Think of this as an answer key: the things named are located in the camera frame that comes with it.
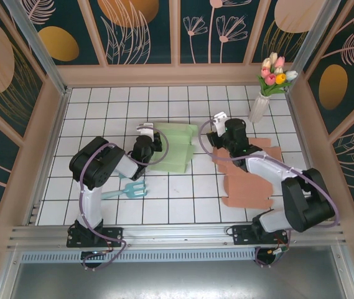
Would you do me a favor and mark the green paper box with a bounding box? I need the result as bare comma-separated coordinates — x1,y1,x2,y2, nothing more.
147,122,200,174

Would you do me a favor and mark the pink paper box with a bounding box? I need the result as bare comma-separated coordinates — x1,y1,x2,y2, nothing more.
211,136,283,209

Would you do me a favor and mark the white ribbed vase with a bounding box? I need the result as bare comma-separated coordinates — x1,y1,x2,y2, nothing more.
247,92,271,125

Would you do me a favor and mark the blue toy garden fork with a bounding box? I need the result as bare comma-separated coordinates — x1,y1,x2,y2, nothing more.
101,181,149,201

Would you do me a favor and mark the artificial tulip bouquet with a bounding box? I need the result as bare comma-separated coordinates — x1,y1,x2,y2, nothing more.
256,52,299,98

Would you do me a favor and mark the grey metal sheet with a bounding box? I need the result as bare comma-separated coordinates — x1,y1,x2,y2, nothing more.
7,263,350,299

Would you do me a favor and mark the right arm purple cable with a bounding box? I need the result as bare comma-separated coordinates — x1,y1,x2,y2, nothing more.
197,119,341,269

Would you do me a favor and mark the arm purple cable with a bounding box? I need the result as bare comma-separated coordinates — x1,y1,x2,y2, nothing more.
197,119,341,269
77,128,170,270

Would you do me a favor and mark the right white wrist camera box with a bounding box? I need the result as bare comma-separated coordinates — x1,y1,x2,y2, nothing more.
212,112,229,137

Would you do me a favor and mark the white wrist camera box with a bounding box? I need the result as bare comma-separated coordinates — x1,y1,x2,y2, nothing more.
212,112,229,137
137,123,156,137

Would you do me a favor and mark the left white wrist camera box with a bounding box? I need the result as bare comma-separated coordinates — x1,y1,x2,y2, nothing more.
137,123,156,137

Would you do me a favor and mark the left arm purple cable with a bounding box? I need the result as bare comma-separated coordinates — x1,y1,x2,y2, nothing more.
77,128,170,270

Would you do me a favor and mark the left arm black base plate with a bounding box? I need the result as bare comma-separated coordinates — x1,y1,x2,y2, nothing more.
67,226,124,249

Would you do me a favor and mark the aluminium front rail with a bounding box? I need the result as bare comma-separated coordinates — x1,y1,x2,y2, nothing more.
6,220,348,252

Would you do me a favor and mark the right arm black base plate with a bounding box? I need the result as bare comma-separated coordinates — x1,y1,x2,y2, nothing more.
232,222,289,245

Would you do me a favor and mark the slotted grey cable duct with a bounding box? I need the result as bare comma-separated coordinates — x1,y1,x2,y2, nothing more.
19,248,258,264

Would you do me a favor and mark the aluminium corner post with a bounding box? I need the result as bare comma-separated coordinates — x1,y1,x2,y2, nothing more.
284,0,343,94
2,0,72,96

